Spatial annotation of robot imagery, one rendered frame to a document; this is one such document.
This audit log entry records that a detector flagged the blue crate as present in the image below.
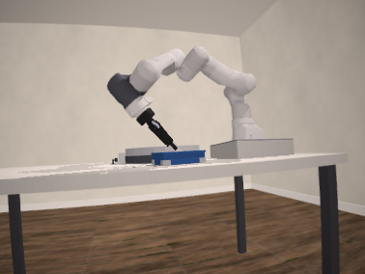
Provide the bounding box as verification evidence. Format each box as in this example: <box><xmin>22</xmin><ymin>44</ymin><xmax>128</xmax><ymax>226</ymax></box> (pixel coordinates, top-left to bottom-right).
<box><xmin>151</xmin><ymin>151</ymin><xmax>207</xmax><ymax>166</ymax></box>

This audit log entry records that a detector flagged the grey round table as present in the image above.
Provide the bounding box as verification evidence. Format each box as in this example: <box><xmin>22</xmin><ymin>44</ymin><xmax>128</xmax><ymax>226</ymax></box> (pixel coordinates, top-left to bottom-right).
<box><xmin>110</xmin><ymin>145</ymin><xmax>200</xmax><ymax>165</ymax></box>

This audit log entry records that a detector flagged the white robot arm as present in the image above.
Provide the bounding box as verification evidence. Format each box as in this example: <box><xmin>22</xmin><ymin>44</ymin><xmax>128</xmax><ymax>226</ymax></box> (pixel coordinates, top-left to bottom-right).
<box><xmin>107</xmin><ymin>46</ymin><xmax>267</xmax><ymax>141</ymax></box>

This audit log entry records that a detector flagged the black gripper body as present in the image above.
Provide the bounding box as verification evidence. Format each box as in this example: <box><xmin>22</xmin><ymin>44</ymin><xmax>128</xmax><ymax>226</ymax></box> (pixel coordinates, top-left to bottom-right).
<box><xmin>136</xmin><ymin>108</ymin><xmax>156</xmax><ymax>131</ymax></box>

